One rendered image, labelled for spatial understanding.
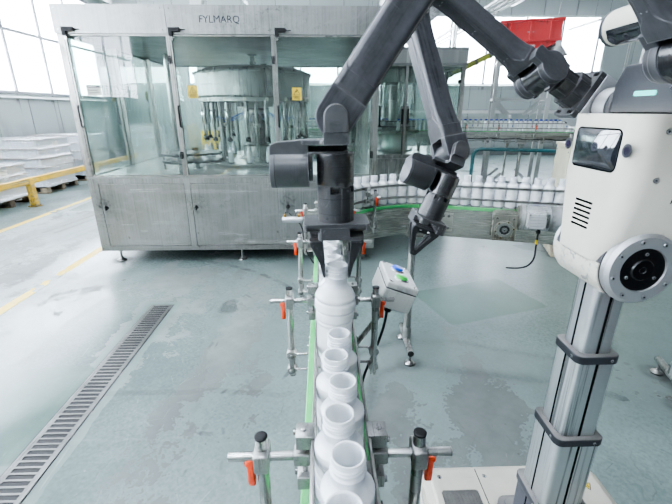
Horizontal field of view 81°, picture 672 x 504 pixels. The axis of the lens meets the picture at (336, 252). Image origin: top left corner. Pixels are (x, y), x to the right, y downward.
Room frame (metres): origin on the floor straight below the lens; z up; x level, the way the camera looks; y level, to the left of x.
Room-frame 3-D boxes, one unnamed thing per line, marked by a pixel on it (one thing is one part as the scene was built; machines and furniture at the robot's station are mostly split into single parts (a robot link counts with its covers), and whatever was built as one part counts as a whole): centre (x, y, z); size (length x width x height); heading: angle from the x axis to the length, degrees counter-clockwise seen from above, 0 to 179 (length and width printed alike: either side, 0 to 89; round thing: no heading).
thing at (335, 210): (0.61, 0.00, 1.36); 0.10 x 0.07 x 0.07; 92
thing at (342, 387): (0.44, -0.01, 1.08); 0.06 x 0.06 x 0.17
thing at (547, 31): (7.06, -3.04, 1.40); 0.92 x 0.72 x 2.80; 74
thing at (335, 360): (0.49, 0.00, 1.08); 0.06 x 0.06 x 0.17
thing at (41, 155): (8.03, 6.15, 0.50); 1.23 x 1.04 x 1.00; 92
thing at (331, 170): (0.61, 0.01, 1.42); 0.07 x 0.06 x 0.07; 93
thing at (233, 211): (5.20, 1.04, 1.18); 2.88 x 2.73 x 2.35; 92
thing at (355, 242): (0.61, -0.01, 1.29); 0.07 x 0.07 x 0.09; 2
